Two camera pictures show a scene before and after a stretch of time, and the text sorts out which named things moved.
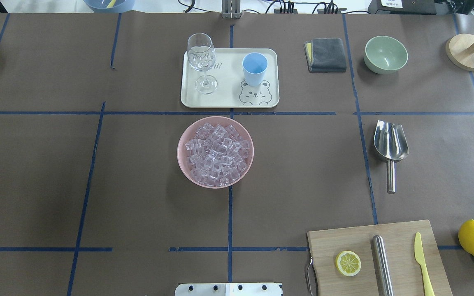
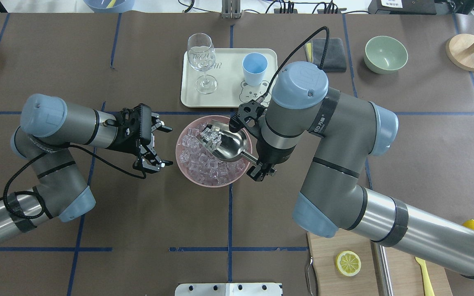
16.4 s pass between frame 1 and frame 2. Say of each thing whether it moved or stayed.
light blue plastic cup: stayed
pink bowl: stayed
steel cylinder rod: stayed
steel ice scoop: moved
